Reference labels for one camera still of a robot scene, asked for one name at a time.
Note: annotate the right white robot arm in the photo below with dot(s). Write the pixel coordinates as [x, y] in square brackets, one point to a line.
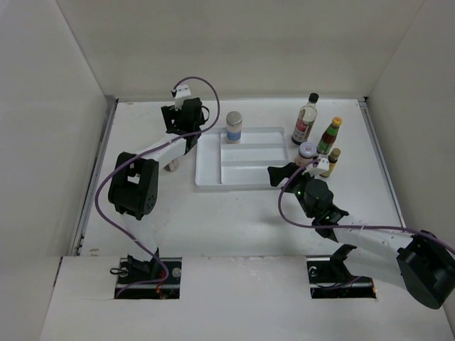
[414, 260]

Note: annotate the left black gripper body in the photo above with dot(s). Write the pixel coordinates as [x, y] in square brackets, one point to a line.
[171, 115]

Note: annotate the white divided organizer tray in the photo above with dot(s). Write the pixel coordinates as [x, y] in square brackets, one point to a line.
[221, 166]

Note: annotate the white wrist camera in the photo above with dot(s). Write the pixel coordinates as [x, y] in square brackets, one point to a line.
[180, 94]
[319, 166]

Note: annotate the blue label spice jar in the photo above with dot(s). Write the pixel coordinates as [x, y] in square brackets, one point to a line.
[233, 127]

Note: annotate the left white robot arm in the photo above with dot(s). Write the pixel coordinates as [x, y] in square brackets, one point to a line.
[134, 189]

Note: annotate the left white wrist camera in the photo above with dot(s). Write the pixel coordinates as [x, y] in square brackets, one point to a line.
[180, 94]

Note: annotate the small yellow label bottle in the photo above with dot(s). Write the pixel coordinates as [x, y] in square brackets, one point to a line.
[332, 159]

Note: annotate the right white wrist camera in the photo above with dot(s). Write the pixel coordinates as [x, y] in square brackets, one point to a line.
[319, 166]

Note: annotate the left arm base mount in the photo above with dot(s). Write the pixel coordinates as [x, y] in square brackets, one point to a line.
[138, 280]

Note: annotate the red cap chili sauce bottle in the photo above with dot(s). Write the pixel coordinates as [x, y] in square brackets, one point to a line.
[329, 136]

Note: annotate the red lid pink jar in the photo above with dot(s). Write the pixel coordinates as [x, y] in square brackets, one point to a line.
[306, 153]

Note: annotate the tall dark soy sauce bottle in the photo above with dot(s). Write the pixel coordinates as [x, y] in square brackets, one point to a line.
[305, 120]

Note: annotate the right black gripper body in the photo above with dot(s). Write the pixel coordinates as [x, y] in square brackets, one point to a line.
[298, 187]

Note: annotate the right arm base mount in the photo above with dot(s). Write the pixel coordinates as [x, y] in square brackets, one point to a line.
[329, 277]

